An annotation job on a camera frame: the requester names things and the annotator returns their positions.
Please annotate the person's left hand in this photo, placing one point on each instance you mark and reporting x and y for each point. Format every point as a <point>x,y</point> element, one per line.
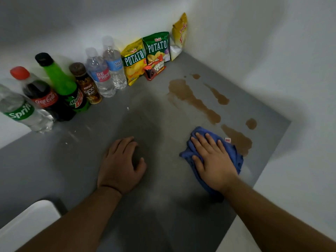
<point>118,170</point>

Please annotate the person's right hand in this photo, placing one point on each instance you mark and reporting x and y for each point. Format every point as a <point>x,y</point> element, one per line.
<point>216,167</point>

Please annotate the person's left middle finger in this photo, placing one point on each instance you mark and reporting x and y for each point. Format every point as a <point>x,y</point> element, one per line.
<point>124,144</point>

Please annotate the person's left thumb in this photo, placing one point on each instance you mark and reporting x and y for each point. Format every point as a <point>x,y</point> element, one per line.
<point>140,169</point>

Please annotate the person's right thumb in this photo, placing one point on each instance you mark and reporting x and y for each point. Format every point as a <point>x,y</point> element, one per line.
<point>198,165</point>

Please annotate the person's right middle finger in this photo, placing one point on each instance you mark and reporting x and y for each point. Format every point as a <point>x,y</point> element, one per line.
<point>206,144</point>

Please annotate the person's right little finger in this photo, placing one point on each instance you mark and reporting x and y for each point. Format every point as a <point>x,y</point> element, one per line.
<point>223,148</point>

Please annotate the blue cleaning cloth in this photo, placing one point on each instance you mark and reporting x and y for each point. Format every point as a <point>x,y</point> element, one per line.
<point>234,157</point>

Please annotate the person's left forearm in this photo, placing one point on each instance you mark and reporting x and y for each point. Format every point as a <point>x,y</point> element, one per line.
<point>78,223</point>

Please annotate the person's right forearm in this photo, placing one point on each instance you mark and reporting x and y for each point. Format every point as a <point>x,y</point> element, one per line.
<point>270,223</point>

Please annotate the broad brown spill patch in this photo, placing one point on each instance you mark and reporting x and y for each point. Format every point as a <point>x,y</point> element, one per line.
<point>241,143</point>

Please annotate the round brown spill spot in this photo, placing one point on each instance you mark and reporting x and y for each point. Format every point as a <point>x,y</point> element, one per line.
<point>251,124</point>

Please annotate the narrow brown spill streak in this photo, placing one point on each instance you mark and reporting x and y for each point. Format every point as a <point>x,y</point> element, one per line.
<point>221,99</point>

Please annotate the large brown liquid spill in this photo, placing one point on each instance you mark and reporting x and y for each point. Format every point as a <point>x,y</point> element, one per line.
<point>183,91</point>

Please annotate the brown coffee drink bottle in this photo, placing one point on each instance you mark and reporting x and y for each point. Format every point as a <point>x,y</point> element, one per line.
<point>88,87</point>

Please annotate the tiny brown spill spot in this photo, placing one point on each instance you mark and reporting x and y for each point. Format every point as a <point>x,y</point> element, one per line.
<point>195,76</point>

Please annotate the water bottle red blue label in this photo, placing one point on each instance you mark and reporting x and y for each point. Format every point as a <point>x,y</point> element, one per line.
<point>101,74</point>

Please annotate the water bottle light blue label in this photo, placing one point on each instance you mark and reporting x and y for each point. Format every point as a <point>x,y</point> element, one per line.
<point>115,65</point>

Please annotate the red chocolate snack packet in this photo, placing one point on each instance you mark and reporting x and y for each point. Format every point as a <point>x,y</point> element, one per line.
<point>154,69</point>

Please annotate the yellow potato chip bag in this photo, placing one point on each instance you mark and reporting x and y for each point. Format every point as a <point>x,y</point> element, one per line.
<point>133,62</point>

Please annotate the green soda bottle black cap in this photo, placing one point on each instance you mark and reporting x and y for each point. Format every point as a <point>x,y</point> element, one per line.
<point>63,83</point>

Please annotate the cola bottle red cap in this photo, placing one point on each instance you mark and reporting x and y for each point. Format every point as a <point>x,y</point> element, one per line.
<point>42,95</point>

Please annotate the green potato chip bag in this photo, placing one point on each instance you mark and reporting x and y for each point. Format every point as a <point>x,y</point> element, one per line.
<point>157,45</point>

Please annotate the clear soda bottle green label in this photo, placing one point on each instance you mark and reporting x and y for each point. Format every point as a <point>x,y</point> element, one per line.
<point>23,112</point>

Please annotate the yellow white snack bag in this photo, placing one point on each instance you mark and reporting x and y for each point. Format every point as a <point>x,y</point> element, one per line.
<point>179,34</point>

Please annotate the white rounded plastic object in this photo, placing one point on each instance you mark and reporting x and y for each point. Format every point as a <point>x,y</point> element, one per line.
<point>26,225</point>

